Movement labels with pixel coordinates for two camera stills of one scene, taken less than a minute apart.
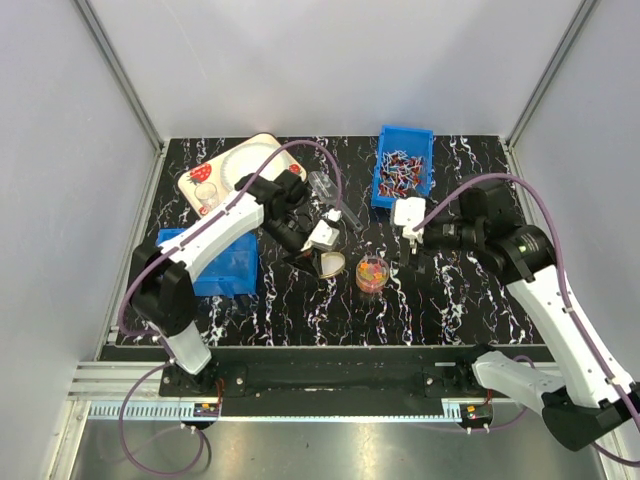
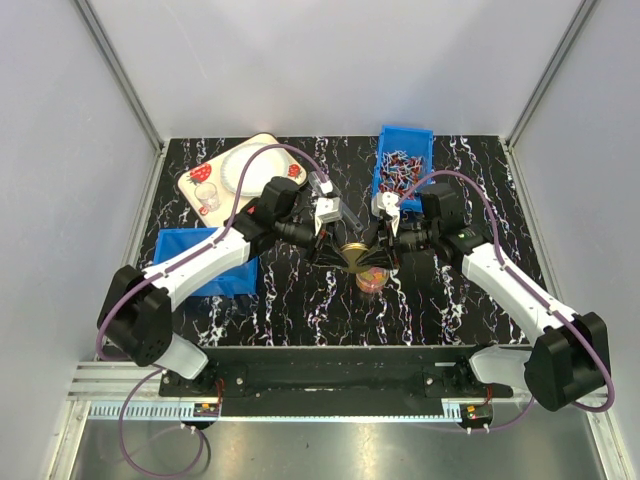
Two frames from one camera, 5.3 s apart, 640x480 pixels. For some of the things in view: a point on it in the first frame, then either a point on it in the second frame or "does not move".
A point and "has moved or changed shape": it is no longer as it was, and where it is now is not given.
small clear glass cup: [207, 196] does not move
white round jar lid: [332, 264] has moved or changed shape
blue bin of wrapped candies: [405, 165] does not move
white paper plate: [246, 158] does not move
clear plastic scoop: [326, 190] does not move
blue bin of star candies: [233, 272] does not move
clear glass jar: [372, 273] does not move
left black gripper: [308, 258] -> [328, 252]
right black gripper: [411, 260] -> [385, 250]
